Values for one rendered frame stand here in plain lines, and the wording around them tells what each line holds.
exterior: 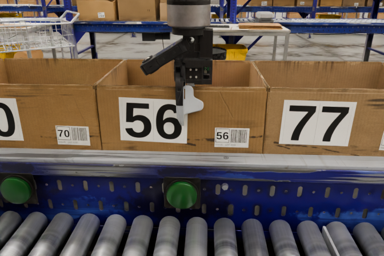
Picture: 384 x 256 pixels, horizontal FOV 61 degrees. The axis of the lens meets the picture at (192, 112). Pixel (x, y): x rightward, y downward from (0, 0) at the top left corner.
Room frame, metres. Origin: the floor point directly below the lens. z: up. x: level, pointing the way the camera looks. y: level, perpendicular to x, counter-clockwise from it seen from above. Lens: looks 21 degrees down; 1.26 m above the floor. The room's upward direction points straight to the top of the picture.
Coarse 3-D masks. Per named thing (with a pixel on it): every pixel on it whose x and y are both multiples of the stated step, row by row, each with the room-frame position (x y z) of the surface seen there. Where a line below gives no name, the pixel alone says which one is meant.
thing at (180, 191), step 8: (176, 184) 0.62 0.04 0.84; (184, 184) 0.62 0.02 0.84; (168, 192) 0.62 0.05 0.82; (176, 192) 0.62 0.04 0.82; (184, 192) 0.62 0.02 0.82; (192, 192) 0.62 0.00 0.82; (168, 200) 0.62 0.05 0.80; (176, 200) 0.62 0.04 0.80; (184, 200) 0.62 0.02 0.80; (192, 200) 0.62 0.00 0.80; (184, 208) 0.62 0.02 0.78
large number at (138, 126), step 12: (120, 108) 0.70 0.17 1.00; (132, 108) 0.70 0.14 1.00; (144, 108) 0.70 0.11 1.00; (156, 108) 0.70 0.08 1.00; (168, 108) 0.70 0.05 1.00; (120, 120) 0.70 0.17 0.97; (132, 120) 0.70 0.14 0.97; (144, 120) 0.70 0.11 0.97; (156, 120) 0.70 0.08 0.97; (168, 120) 0.70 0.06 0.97; (132, 132) 0.70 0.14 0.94; (144, 132) 0.70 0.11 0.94; (156, 132) 0.70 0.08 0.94; (168, 132) 0.70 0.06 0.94; (180, 132) 0.69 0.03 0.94
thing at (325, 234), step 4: (324, 228) 0.59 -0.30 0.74; (324, 232) 0.59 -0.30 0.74; (324, 236) 0.58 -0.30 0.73; (328, 236) 0.57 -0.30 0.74; (324, 240) 0.58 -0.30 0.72; (328, 240) 0.56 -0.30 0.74; (328, 244) 0.56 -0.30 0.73; (332, 244) 0.54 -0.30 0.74; (328, 248) 0.55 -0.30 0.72; (332, 248) 0.54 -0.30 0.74; (332, 252) 0.53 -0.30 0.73; (336, 252) 0.52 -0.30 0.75
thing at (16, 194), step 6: (6, 180) 0.64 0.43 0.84; (12, 180) 0.64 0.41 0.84; (18, 180) 0.64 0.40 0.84; (6, 186) 0.64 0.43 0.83; (12, 186) 0.64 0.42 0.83; (18, 186) 0.64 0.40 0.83; (24, 186) 0.64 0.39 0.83; (6, 192) 0.64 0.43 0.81; (12, 192) 0.64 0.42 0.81; (18, 192) 0.64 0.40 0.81; (24, 192) 0.64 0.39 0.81; (30, 192) 0.64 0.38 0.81; (6, 198) 0.64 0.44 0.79; (12, 198) 0.64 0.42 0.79; (18, 198) 0.64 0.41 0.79; (24, 198) 0.64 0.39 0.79
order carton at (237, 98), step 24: (120, 72) 0.92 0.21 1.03; (168, 72) 0.99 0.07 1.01; (216, 72) 0.98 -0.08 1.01; (240, 72) 0.98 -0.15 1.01; (120, 96) 0.70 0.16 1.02; (144, 96) 0.70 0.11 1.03; (168, 96) 0.70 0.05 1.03; (216, 96) 0.69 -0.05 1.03; (240, 96) 0.69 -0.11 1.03; (264, 96) 0.69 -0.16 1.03; (192, 120) 0.69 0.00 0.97; (216, 120) 0.69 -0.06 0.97; (240, 120) 0.69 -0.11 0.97; (264, 120) 0.69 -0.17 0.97; (120, 144) 0.70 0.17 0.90; (144, 144) 0.70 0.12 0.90; (168, 144) 0.70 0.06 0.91; (192, 144) 0.70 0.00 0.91
